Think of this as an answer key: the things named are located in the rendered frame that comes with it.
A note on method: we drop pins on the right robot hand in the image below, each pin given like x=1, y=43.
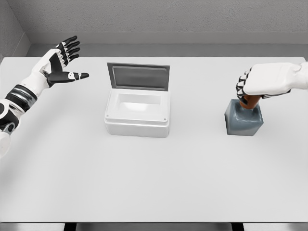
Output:
x=267, y=79

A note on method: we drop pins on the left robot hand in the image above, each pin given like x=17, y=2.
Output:
x=54, y=61

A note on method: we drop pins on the brown cylindrical object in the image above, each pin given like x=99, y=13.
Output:
x=250, y=102

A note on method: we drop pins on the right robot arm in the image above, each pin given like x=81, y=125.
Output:
x=299, y=78

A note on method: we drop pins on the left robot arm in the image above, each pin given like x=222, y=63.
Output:
x=19, y=101

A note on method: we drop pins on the grey square holder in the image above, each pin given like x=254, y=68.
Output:
x=243, y=121

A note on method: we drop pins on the grey box lid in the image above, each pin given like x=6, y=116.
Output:
x=138, y=76

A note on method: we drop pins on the white box body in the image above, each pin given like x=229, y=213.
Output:
x=137, y=115

